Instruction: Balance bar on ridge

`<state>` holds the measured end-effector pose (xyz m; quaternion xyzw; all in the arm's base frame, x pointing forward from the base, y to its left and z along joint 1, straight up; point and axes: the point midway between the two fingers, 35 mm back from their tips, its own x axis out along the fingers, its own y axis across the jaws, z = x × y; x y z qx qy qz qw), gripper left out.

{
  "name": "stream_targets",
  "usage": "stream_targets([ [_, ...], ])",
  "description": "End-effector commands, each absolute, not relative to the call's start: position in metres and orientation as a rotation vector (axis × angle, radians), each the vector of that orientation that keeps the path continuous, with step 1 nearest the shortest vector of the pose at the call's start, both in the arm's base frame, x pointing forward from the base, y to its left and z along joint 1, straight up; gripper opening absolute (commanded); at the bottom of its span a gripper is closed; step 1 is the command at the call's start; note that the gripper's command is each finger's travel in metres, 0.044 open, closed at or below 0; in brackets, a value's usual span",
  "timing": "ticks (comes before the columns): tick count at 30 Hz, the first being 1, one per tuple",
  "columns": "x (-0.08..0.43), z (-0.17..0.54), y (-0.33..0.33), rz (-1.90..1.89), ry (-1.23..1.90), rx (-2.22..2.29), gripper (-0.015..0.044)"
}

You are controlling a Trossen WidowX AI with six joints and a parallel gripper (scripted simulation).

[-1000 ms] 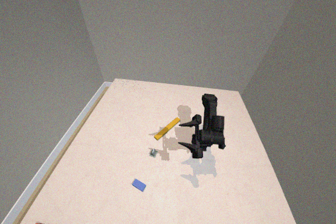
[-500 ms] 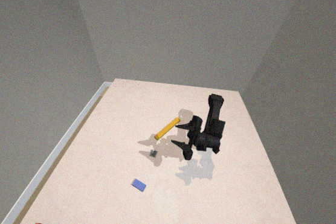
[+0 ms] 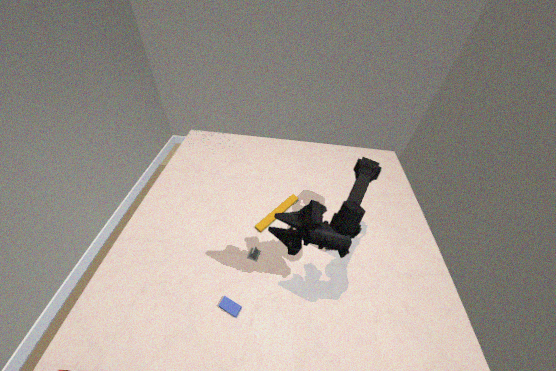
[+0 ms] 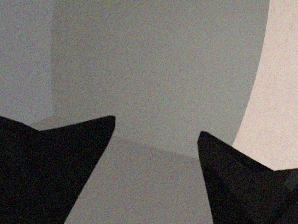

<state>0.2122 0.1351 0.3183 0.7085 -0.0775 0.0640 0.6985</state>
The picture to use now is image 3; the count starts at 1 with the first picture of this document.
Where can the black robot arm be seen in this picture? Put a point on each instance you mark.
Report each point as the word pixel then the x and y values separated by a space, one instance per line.
pixel 346 223

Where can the blue rectangular block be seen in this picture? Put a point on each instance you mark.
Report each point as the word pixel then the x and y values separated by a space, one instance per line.
pixel 230 306

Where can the yellow bar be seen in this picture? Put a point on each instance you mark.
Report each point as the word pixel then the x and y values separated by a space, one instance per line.
pixel 268 220

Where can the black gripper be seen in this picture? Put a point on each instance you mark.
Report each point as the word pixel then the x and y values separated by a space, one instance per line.
pixel 308 227

